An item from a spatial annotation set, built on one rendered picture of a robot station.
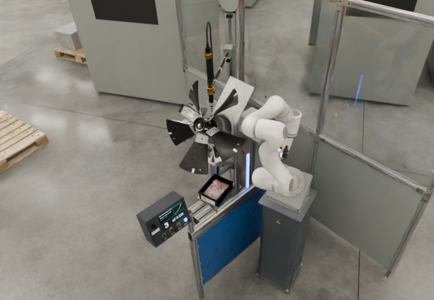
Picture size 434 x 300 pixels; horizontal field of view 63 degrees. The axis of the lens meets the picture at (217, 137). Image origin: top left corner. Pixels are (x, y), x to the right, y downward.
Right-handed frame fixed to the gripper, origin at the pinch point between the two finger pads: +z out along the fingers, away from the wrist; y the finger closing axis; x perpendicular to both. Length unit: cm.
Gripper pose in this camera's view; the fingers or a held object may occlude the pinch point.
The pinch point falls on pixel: (285, 151)
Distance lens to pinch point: 230.7
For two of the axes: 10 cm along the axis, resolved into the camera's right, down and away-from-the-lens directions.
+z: -0.4, 7.4, 6.7
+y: -3.4, 6.2, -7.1
